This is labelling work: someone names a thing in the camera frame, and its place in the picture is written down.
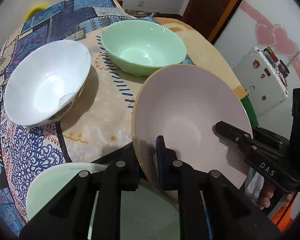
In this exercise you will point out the person's right hand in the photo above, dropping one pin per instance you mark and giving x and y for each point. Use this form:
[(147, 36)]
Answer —
[(267, 193)]

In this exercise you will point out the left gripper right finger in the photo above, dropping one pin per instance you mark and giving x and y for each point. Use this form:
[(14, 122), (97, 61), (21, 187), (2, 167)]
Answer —
[(167, 173)]

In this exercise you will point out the white patterned bowl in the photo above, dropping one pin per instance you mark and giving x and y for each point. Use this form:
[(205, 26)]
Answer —
[(46, 81)]

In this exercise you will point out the pink ceramic bowl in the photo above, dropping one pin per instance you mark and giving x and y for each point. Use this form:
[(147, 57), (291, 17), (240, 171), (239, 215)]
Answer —
[(182, 103)]

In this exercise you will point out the green bowl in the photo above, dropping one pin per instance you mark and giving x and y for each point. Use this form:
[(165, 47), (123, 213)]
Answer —
[(140, 47)]

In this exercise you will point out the patchwork patterned tablecloth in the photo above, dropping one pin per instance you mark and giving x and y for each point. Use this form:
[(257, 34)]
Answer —
[(99, 121)]

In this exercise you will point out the white mini fridge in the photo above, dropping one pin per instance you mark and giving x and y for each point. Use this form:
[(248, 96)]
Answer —
[(262, 81)]

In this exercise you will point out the yellow round object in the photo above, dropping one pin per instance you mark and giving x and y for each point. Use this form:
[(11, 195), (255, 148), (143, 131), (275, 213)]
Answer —
[(35, 9)]

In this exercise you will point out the brown wooden door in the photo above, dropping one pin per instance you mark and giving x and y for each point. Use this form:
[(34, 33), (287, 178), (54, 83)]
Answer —
[(210, 17)]

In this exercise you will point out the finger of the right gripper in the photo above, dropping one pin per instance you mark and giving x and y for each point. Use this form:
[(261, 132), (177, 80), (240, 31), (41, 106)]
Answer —
[(242, 139)]

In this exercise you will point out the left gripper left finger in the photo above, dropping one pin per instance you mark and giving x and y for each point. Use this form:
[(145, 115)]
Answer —
[(122, 173)]

